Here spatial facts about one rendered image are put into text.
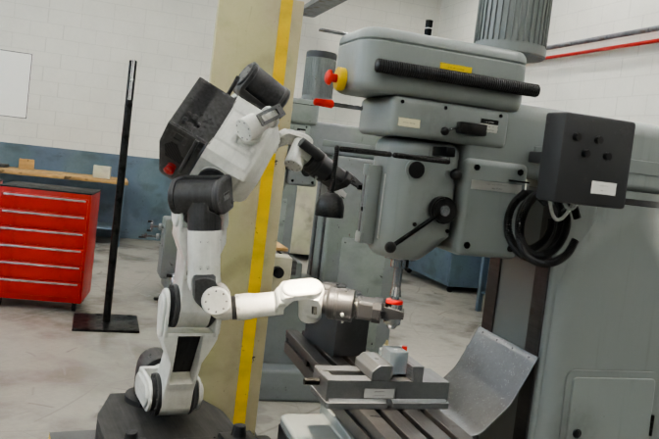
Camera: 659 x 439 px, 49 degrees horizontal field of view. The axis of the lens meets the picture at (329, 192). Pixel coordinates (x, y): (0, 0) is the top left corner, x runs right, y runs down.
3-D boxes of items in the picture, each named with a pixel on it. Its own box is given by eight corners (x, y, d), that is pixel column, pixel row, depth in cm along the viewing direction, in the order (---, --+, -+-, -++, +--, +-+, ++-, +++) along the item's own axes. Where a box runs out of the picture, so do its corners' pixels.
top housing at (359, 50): (359, 88, 175) (367, 22, 174) (327, 93, 199) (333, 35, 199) (527, 113, 189) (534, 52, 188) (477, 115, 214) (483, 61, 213)
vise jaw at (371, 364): (371, 380, 185) (373, 365, 185) (354, 365, 197) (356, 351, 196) (392, 380, 187) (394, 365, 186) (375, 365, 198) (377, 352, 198)
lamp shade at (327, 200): (309, 214, 181) (312, 189, 181) (326, 214, 187) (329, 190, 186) (331, 218, 177) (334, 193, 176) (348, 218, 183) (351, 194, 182)
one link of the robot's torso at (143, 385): (132, 397, 258) (136, 362, 257) (187, 395, 267) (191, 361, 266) (144, 419, 240) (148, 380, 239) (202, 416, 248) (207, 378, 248)
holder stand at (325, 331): (332, 357, 227) (339, 294, 226) (303, 337, 247) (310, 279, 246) (365, 356, 233) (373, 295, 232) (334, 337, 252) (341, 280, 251)
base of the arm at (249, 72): (222, 97, 221) (237, 92, 211) (242, 64, 224) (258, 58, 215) (259, 125, 227) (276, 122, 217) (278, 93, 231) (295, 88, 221)
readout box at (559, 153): (556, 202, 165) (569, 111, 164) (533, 198, 173) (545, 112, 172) (628, 210, 171) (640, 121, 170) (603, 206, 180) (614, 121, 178)
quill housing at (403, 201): (383, 261, 183) (398, 135, 182) (356, 248, 203) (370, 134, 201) (450, 266, 189) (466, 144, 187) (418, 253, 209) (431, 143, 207)
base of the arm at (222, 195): (172, 226, 196) (163, 190, 190) (187, 200, 207) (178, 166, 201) (225, 226, 193) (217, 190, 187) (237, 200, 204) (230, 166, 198)
